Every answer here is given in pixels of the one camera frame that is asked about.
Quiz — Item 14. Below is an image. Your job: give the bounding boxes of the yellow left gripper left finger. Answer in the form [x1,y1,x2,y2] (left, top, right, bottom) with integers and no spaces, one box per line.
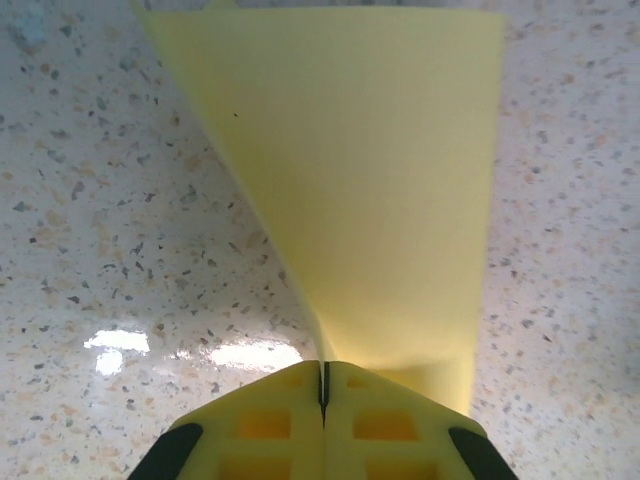
[132,359,327,480]

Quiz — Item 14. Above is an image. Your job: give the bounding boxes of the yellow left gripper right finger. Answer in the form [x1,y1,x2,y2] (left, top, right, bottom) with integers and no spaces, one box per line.
[319,359,522,480]

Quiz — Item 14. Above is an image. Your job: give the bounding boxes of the pale yellow paper sheet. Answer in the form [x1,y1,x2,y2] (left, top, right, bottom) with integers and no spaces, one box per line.
[127,0,507,419]

